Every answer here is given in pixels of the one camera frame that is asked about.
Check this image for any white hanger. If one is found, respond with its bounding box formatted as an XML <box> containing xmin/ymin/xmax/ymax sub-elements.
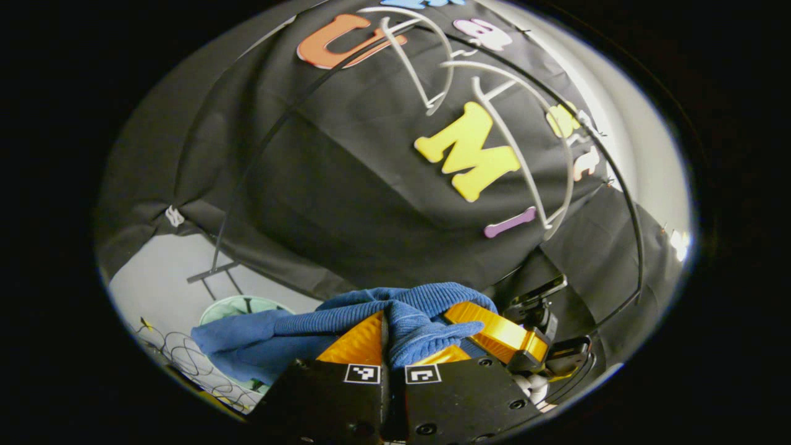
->
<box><xmin>440</xmin><ymin>59</ymin><xmax>577</xmax><ymax>240</ymax></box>
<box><xmin>357</xmin><ymin>6</ymin><xmax>456</xmax><ymax>117</ymax></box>

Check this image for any green laundry hamper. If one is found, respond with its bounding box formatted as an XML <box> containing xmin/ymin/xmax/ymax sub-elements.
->
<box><xmin>198</xmin><ymin>295</ymin><xmax>296</xmax><ymax>326</ymax></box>

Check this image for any black clothes rack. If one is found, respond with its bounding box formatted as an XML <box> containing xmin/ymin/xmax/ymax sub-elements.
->
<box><xmin>173</xmin><ymin>15</ymin><xmax>646</xmax><ymax>322</ymax></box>

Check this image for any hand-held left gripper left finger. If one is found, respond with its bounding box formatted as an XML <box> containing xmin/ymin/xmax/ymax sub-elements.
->
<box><xmin>250</xmin><ymin>309</ymin><xmax>391</xmax><ymax>445</ymax></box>

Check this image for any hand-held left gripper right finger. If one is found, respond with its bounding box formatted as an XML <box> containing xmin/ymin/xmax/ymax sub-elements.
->
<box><xmin>400</xmin><ymin>344</ymin><xmax>546</xmax><ymax>444</ymax></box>

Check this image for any blue jacket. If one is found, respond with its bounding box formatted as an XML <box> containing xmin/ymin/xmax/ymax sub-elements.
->
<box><xmin>190</xmin><ymin>282</ymin><xmax>499</xmax><ymax>387</ymax></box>

